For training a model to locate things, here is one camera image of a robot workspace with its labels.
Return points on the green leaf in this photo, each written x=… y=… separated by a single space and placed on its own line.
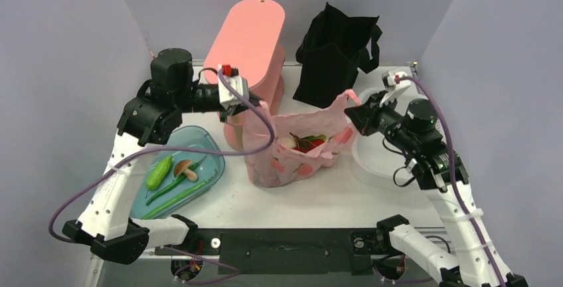
x=321 y=137

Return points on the black fabric bag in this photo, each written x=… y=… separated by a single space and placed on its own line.
x=333 y=51

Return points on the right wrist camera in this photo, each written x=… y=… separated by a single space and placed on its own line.
x=396 y=82

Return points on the blue transparent tray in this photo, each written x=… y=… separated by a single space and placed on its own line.
x=212 y=162

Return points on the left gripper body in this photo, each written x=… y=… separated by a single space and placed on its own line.
x=230 y=109

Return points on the white plastic basin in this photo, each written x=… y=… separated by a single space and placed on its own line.
x=378 y=164

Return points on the red cherry tomato bunch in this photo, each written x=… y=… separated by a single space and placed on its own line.
x=305 y=145

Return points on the light green long pepper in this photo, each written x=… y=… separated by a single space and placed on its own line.
x=173 y=199

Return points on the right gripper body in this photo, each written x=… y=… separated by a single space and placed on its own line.
x=379 y=118

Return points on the pink three-tier shelf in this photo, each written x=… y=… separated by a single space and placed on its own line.
x=249 y=39

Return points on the green bitter gourd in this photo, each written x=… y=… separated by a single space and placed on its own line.
x=159 y=172

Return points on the brown mushroom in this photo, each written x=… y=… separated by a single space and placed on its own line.
x=186 y=168

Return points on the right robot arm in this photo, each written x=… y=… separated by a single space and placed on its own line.
x=442 y=178

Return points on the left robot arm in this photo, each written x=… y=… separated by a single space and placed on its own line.
x=145 y=126

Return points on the white round food item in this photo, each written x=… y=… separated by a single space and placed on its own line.
x=288 y=142

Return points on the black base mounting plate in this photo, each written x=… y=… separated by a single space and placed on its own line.
x=288 y=251

